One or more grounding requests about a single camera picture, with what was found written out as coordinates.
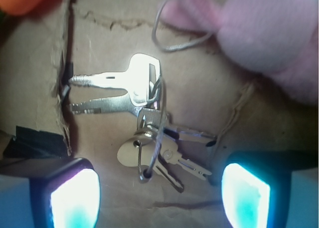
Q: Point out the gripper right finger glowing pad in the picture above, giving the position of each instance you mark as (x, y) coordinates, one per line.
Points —
(271, 189)

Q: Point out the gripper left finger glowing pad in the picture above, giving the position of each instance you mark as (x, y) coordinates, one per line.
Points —
(48, 193)

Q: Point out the silver key bunch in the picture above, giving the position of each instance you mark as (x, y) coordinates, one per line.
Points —
(154, 144)

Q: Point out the pink plush bunny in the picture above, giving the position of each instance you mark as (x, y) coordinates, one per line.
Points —
(277, 38)

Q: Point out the brown paper bag bowl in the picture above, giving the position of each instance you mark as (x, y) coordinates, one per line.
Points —
(204, 91)

